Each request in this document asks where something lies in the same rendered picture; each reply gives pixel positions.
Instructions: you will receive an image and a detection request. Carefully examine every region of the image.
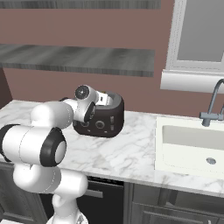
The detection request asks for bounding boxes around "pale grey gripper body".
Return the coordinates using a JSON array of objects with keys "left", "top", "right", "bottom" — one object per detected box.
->
[{"left": 105, "top": 92, "right": 116, "bottom": 107}]

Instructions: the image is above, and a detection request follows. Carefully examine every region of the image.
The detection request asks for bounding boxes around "dark brown toaster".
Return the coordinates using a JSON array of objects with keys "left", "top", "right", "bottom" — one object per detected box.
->
[{"left": 72, "top": 91, "right": 125, "bottom": 139}]

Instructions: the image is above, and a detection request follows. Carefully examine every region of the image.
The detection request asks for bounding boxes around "white window sill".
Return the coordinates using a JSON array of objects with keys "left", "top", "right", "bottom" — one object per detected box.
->
[{"left": 159, "top": 69, "right": 224, "bottom": 95}]

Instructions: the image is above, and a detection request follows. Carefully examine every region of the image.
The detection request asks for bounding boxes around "white sink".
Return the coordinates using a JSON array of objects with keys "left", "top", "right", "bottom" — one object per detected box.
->
[{"left": 154, "top": 115, "right": 224, "bottom": 180}]

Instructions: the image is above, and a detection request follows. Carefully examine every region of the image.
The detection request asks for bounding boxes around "grey metal tap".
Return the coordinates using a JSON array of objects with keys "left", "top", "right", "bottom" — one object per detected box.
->
[{"left": 199, "top": 78, "right": 224, "bottom": 128}]

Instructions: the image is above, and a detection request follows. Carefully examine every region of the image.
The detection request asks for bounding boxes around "black dishwasher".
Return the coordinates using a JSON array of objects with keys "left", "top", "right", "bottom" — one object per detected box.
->
[{"left": 38, "top": 174, "right": 125, "bottom": 224}]

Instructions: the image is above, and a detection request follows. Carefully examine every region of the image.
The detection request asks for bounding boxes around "white framed window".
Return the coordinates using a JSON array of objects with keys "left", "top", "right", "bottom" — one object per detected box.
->
[{"left": 165, "top": 0, "right": 224, "bottom": 74}]

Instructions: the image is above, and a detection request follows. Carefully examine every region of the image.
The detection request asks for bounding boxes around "dark grey cupboard door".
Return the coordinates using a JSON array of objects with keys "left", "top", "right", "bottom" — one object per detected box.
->
[{"left": 0, "top": 161, "right": 48, "bottom": 224}]

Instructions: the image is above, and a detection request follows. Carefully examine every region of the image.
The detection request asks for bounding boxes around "grey wooden wall shelf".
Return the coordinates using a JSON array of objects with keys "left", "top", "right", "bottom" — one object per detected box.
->
[
  {"left": 0, "top": 0, "right": 162, "bottom": 10},
  {"left": 0, "top": 43, "right": 156, "bottom": 78}
]

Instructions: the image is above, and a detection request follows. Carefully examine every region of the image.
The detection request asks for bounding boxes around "grey dishwasher handle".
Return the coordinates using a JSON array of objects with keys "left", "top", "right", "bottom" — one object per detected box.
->
[{"left": 83, "top": 188, "right": 104, "bottom": 199}]

